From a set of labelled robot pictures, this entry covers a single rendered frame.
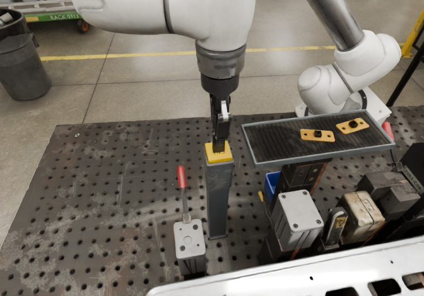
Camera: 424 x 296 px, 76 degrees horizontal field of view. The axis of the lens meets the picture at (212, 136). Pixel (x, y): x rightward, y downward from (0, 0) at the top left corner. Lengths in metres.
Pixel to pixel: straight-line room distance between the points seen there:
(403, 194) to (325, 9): 0.63
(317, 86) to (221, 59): 0.77
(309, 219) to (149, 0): 0.53
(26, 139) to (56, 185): 1.47
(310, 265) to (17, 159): 2.32
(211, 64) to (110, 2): 0.18
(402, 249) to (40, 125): 2.67
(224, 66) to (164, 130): 0.95
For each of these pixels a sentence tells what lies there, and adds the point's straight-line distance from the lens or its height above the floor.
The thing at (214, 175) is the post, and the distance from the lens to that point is 0.71.
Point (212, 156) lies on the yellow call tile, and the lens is 0.68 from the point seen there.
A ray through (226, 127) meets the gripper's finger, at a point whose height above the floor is 1.28.
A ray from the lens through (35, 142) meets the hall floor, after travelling 2.70.
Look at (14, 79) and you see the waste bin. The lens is 3.06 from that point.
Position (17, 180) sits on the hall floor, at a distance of 2.49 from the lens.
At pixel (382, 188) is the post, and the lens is 0.82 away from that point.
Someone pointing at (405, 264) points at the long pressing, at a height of 1.00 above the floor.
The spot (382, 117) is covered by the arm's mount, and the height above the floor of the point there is 0.92.
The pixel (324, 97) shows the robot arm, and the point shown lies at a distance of 1.22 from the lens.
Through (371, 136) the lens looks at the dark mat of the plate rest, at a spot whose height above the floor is 1.16.
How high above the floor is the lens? 1.68
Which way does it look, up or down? 47 degrees down
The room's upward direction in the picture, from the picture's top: straight up
